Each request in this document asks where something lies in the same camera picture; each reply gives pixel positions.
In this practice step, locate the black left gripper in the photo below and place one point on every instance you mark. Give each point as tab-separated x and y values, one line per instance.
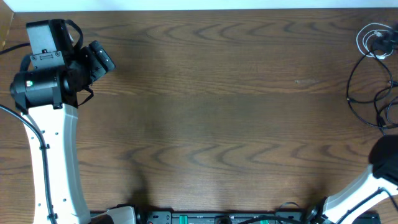
92	55

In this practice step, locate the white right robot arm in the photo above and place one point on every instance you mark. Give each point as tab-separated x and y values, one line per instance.
376	183

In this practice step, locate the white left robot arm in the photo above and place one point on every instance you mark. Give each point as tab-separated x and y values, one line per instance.
45	94

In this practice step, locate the cardboard panel left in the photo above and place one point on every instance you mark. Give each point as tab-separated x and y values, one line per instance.
6	17

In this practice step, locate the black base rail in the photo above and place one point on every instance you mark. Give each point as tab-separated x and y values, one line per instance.
282	215

